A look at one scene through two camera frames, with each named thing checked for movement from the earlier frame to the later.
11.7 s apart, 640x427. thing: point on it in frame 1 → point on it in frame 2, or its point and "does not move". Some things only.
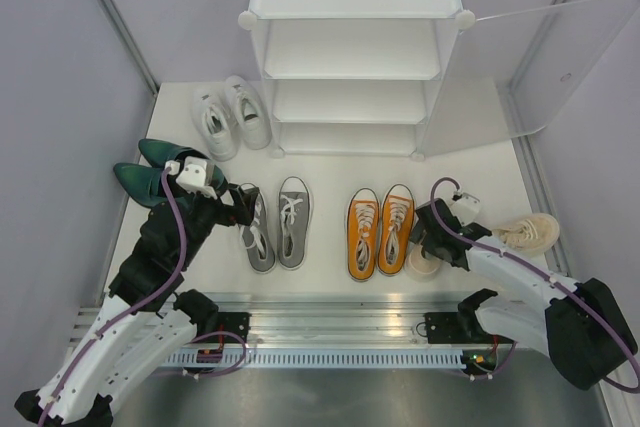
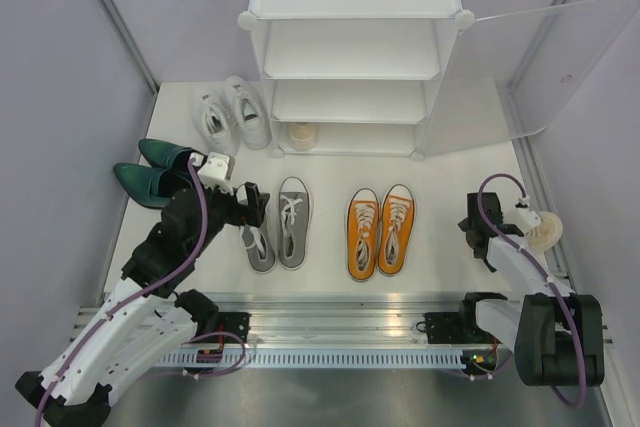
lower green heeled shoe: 144,184 does not move
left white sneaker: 210,115 does not move
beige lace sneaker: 419,267 → 302,136
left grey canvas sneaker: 257,238 does not move
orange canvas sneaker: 396,229 does not move
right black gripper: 427,243 → 464,223
